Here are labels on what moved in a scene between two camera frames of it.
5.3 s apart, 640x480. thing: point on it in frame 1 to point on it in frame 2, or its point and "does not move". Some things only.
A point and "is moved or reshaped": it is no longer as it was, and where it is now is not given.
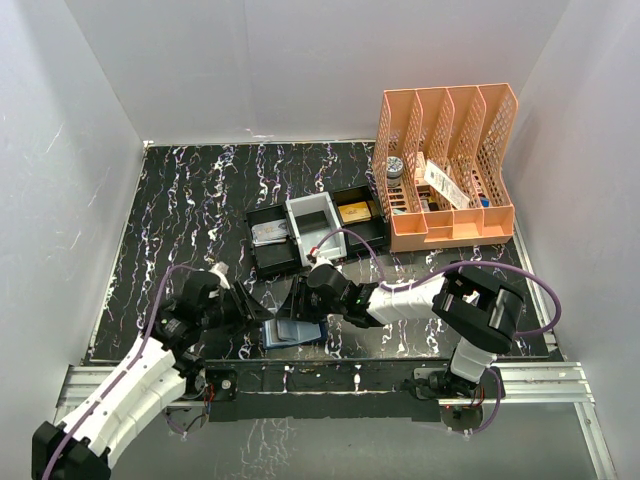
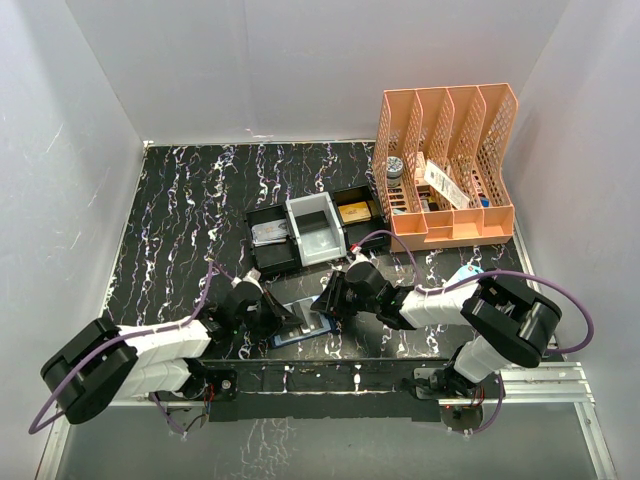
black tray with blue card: [273, 241] does not move
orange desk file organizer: [438, 163] does not move
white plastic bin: [312, 218] does not move
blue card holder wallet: [290, 332] is moved or reshaped
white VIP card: [269, 233] does not move
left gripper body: [212, 316] to [251, 323]
